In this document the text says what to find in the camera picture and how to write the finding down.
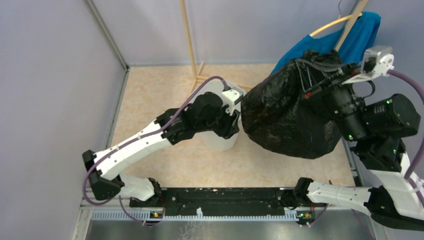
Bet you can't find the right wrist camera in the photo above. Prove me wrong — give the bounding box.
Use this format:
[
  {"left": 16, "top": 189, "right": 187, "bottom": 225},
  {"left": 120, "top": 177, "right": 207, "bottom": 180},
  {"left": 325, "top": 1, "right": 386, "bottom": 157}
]
[{"left": 341, "top": 45, "right": 394, "bottom": 85}]

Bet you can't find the wooden clothes rack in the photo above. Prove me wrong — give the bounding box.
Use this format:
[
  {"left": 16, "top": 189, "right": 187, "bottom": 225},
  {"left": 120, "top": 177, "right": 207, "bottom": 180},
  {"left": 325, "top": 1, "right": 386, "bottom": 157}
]
[{"left": 179, "top": 0, "right": 369, "bottom": 97}]

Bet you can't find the blue cloth shirt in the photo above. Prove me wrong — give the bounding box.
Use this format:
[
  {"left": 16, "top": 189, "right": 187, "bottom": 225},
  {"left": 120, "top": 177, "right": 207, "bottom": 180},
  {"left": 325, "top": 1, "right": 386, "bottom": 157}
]
[{"left": 271, "top": 11, "right": 381, "bottom": 74}]

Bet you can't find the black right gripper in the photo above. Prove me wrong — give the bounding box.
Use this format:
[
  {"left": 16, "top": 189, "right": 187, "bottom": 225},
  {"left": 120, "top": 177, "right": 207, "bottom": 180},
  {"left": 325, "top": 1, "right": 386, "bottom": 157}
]
[{"left": 293, "top": 57, "right": 367, "bottom": 141}]

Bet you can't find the white plastic trash bin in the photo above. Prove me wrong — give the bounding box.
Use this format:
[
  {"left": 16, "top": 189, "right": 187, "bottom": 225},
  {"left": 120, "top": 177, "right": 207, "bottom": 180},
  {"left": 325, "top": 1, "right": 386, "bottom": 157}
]
[{"left": 190, "top": 79, "right": 242, "bottom": 152}]

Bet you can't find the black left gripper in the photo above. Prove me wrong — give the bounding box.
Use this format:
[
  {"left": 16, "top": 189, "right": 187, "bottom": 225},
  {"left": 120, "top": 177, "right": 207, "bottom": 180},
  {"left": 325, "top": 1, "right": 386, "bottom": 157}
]
[{"left": 196, "top": 102, "right": 241, "bottom": 140}]

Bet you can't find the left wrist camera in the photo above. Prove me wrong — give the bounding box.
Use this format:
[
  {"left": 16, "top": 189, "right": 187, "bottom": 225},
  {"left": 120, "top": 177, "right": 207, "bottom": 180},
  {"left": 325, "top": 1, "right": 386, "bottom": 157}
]
[{"left": 220, "top": 87, "right": 246, "bottom": 116}]

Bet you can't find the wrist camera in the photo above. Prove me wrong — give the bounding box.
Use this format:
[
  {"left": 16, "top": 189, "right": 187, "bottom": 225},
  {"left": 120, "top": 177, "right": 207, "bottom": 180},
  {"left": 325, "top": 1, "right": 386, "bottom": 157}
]
[
  {"left": 341, "top": 45, "right": 394, "bottom": 85},
  {"left": 220, "top": 87, "right": 246, "bottom": 116}
]

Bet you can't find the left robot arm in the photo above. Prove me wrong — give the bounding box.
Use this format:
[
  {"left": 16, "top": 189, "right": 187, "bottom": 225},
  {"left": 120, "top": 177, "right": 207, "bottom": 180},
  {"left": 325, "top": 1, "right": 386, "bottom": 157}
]
[{"left": 82, "top": 89, "right": 243, "bottom": 207}]

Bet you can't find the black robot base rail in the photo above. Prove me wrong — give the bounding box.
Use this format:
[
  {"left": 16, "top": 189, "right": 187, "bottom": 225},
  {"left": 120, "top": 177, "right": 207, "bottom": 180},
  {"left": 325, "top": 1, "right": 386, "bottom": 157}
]
[{"left": 129, "top": 187, "right": 311, "bottom": 217}]

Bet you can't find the wooden clothes hanger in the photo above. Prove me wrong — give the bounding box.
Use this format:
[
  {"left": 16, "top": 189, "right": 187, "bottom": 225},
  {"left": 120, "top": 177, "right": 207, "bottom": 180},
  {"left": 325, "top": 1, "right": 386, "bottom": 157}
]
[{"left": 309, "top": 0, "right": 368, "bottom": 37}]

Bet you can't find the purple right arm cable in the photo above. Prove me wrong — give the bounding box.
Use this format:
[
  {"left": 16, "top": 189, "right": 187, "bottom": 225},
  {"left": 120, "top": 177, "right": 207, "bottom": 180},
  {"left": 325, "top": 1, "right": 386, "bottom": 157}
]
[{"left": 387, "top": 68, "right": 424, "bottom": 206}]

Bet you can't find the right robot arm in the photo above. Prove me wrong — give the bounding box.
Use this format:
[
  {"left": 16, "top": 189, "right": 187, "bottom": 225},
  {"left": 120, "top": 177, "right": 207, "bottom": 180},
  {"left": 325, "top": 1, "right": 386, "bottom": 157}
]
[{"left": 293, "top": 54, "right": 424, "bottom": 231}]

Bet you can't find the aluminium frame post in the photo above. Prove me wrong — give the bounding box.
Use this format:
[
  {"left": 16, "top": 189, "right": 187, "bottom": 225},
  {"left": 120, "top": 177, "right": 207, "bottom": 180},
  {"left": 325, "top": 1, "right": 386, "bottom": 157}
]
[{"left": 83, "top": 0, "right": 129, "bottom": 72}]

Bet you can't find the black trash bag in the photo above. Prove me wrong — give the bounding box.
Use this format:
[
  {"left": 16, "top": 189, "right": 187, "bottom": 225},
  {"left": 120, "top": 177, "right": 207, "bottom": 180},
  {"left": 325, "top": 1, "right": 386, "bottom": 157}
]
[{"left": 240, "top": 50, "right": 342, "bottom": 159}]

